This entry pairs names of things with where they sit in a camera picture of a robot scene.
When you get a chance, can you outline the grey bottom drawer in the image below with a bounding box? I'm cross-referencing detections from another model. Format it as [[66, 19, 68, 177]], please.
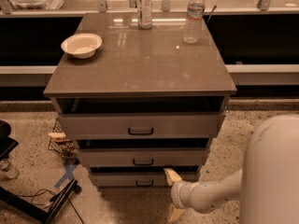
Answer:
[[88, 172, 202, 189]]

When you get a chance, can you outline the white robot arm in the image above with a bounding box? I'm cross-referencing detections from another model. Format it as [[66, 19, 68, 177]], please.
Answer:
[[164, 114, 299, 224]]

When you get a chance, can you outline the grey drawer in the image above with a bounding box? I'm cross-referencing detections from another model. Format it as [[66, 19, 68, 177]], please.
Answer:
[[77, 148, 209, 167], [88, 172, 202, 189], [58, 112, 225, 140]]

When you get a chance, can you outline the black stand leg left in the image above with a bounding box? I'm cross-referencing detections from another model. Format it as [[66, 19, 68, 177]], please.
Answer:
[[0, 179, 81, 224]]

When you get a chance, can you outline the black floor cable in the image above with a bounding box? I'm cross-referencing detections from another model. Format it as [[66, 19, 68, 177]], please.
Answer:
[[16, 188, 85, 224]]

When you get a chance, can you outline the plastic bottle on floor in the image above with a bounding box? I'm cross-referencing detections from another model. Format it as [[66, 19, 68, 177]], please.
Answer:
[[0, 159, 20, 179]]

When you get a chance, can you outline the white paper bowl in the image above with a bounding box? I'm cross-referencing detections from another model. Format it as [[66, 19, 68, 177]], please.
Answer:
[[61, 34, 102, 59]]

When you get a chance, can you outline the labelled drink bottle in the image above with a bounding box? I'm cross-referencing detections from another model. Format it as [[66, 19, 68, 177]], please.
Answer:
[[136, 0, 152, 29]]

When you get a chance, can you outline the clear water bottle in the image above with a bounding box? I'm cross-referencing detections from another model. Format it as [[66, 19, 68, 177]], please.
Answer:
[[183, 0, 205, 44]]

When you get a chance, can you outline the grey top drawer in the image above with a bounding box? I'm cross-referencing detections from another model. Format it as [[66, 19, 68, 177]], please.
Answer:
[[58, 112, 225, 140]]

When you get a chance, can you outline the grey middle drawer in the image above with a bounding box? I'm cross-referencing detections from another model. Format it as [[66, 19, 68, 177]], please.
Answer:
[[77, 148, 209, 167]]

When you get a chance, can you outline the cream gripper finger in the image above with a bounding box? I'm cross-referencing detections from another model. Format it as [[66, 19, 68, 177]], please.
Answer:
[[168, 203, 184, 222], [164, 168, 182, 186]]

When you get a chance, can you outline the grey drawer cabinet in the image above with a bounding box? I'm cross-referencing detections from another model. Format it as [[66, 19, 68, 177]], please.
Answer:
[[44, 13, 236, 181]]

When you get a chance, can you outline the wire basket with snacks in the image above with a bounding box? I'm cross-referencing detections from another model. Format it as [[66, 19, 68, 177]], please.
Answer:
[[48, 121, 77, 161]]

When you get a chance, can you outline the blue tape cross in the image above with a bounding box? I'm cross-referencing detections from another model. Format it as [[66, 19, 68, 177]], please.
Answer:
[[54, 161, 78, 189]]

